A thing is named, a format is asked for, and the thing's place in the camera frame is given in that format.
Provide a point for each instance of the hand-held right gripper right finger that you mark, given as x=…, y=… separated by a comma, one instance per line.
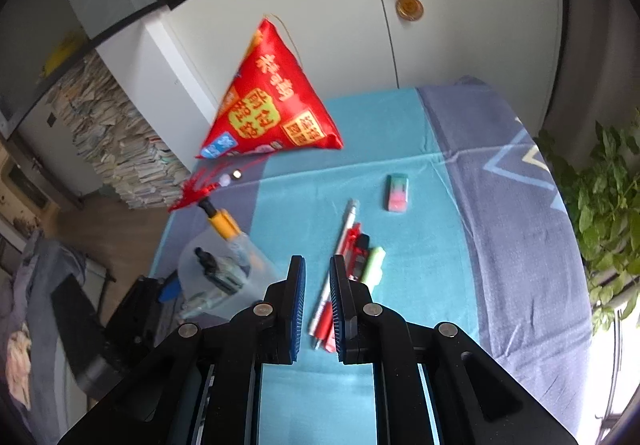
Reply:
x=338, y=310

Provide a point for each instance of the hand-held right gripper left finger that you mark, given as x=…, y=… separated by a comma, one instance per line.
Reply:
x=297, y=310

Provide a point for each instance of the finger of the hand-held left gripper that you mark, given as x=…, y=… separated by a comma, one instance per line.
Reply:
x=168, y=289

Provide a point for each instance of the clear pen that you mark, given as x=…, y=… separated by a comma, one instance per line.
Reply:
x=200, y=306

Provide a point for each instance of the green highlighter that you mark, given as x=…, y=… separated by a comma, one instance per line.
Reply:
x=374, y=267

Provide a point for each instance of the translucent plastic cup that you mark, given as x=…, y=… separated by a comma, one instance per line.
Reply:
x=255, y=270

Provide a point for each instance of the white pen with red grip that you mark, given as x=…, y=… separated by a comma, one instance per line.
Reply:
x=345, y=235

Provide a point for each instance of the yellow pen with black cap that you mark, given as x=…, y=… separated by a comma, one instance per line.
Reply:
x=224, y=225

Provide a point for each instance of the grey sofa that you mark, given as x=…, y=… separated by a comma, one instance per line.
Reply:
x=35, y=325

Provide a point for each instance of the patterned blue grey tablecloth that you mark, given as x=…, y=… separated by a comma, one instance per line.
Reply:
x=425, y=250

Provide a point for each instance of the red tassel charm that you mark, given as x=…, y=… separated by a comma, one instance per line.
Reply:
x=200, y=187

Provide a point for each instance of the pastel eraser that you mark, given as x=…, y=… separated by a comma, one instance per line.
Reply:
x=398, y=193

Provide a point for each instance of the tall pile of magazines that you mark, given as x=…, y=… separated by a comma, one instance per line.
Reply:
x=115, y=135

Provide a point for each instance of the brown wooden door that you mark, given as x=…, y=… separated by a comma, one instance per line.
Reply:
x=27, y=180

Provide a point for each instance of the red pyramid pouch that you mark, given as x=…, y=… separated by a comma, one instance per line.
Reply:
x=270, y=105

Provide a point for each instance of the green potted plant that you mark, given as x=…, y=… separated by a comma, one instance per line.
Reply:
x=610, y=205

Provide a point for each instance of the dark wall switch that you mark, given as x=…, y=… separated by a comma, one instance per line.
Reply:
x=51, y=119

